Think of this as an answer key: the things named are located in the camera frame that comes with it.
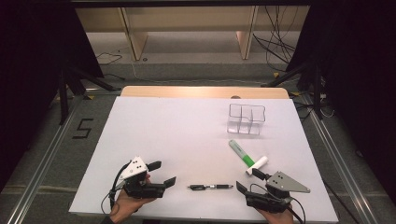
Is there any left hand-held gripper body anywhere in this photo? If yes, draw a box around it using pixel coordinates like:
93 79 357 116
115 156 166 200

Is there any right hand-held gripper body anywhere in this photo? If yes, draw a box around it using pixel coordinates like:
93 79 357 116
245 171 311 215

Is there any white glue stick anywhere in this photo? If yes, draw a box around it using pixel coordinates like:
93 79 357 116
245 155 269 176

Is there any black pen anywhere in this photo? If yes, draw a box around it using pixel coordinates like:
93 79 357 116
187 183 234 191

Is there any green highlighter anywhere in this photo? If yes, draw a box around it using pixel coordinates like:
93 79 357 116
228 139 256 169

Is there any clear plastic desk organizer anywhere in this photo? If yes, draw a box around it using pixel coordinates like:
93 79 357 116
226 103 266 136

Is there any person's left hand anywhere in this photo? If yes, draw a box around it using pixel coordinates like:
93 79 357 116
109 174 157 224

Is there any person's right hand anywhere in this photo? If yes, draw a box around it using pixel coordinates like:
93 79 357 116
256 204 295 224

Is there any white foam board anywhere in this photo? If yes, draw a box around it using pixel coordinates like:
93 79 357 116
68 95 340 223

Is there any black tripod stand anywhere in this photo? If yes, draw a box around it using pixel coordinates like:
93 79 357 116
57 66 122 125
261 62 325 120

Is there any beige wooden furniture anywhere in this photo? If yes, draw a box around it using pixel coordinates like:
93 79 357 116
74 6 311 62

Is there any black curtain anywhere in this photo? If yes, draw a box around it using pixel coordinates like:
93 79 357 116
286 0 396 206
0 0 106 190

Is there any left hand-held gripper cable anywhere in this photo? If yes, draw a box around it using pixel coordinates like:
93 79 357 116
100 161 132 216

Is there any hand-held gripper cable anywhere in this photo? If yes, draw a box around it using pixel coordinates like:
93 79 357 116
249 182 307 224
100 161 132 216

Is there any right hand-held gripper cable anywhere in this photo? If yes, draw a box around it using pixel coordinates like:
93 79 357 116
249 182 307 224

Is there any thin black floor cable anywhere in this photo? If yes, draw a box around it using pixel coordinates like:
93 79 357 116
321 177 360 224

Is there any aluminium frame rail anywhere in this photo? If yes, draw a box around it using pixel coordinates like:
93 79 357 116
302 92 381 224
6 92 85 224
85 88 122 94

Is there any bundle of black cables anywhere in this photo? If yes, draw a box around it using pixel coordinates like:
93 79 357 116
252 5 300 73

